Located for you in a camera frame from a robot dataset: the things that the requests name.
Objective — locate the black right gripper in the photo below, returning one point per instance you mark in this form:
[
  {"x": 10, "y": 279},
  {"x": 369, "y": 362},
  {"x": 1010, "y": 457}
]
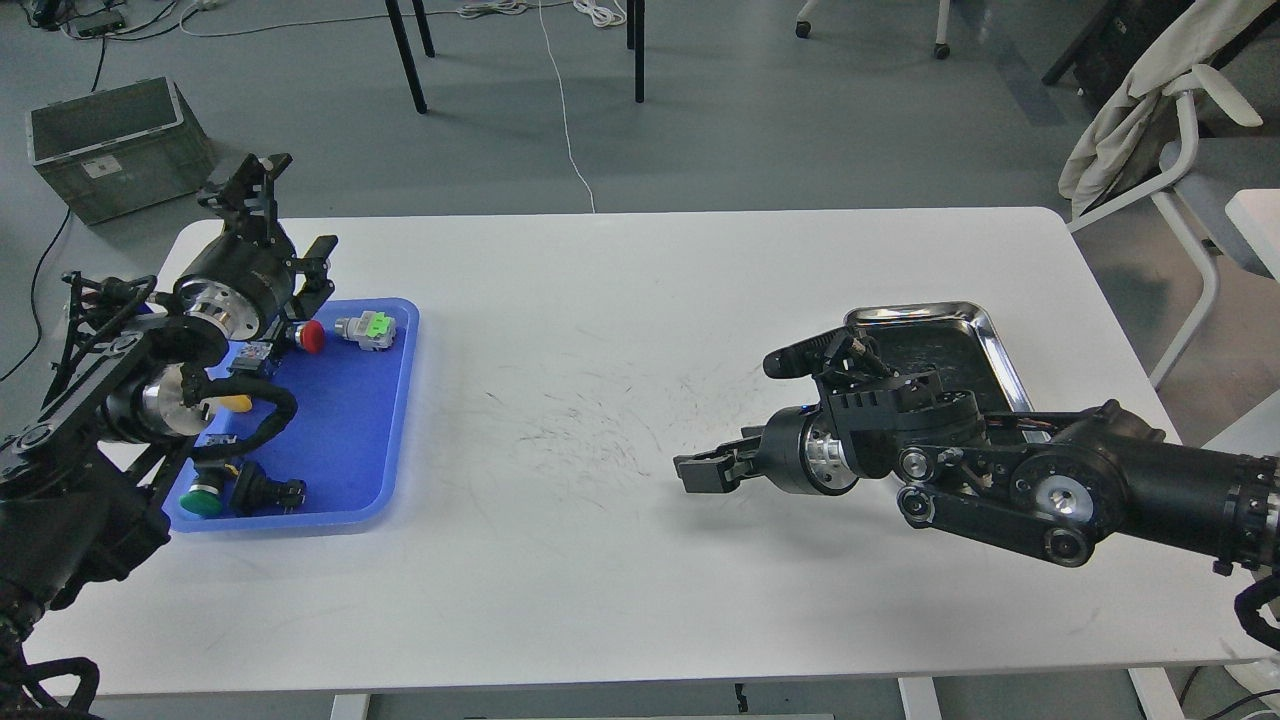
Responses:
[{"x": 795, "y": 450}]

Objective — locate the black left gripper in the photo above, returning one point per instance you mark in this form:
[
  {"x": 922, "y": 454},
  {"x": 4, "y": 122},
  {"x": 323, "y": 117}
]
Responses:
[{"x": 241, "y": 280}]

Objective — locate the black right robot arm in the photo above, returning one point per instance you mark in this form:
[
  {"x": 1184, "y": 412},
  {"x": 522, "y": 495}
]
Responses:
[{"x": 1047, "y": 485}]

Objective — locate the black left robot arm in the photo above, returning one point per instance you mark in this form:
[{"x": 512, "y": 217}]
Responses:
[{"x": 131, "y": 401}]

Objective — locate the silver metal tray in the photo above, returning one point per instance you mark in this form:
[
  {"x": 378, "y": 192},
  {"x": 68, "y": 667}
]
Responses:
[{"x": 956, "y": 338}]

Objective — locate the grey green connector module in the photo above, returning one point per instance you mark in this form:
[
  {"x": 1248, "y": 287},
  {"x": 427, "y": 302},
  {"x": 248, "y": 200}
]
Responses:
[{"x": 372, "y": 331}]

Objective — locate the grey plastic crate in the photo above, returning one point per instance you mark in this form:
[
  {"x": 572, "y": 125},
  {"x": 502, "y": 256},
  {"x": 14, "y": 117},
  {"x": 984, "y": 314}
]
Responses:
[{"x": 120, "y": 150}]

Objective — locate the black table leg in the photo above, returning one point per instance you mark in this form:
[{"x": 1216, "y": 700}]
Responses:
[
  {"x": 396, "y": 19},
  {"x": 636, "y": 31}
]

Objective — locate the white office chair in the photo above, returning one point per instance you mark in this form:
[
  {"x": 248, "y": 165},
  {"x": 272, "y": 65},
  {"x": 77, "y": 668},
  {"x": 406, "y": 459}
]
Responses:
[{"x": 1197, "y": 178}]

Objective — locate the beige cloth on chair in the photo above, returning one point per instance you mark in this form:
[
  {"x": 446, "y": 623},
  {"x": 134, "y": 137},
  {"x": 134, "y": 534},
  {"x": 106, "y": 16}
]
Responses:
[{"x": 1198, "y": 34}]

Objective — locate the red push button switch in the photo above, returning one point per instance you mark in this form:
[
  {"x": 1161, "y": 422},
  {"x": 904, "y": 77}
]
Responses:
[{"x": 305, "y": 336}]

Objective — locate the yellow push button switch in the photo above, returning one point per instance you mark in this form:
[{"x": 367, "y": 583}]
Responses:
[{"x": 254, "y": 359}]

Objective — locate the green push button switch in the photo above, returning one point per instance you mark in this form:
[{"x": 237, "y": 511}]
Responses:
[{"x": 208, "y": 496}]

